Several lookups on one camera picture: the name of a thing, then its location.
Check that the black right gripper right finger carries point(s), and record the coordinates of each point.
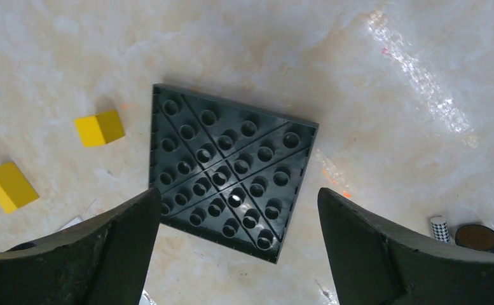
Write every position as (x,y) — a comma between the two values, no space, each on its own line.
(376,261)

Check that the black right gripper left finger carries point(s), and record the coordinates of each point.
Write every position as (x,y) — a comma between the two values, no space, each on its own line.
(102,260)

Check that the white false eyelash card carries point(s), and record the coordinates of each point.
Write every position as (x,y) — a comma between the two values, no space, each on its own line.
(71,223)

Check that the houndstooth patterned tube end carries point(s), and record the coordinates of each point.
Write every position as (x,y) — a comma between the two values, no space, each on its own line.
(439,228)

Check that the small round brown compact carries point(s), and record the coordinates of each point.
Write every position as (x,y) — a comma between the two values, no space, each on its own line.
(475,236)

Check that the yellow rectangular toy block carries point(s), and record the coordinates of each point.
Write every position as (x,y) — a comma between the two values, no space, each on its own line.
(15,190)

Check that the small yellow cube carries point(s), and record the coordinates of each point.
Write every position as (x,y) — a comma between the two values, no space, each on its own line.
(100,129)

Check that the dark green building baseplate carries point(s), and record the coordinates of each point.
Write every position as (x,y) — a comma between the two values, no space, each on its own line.
(227,172)

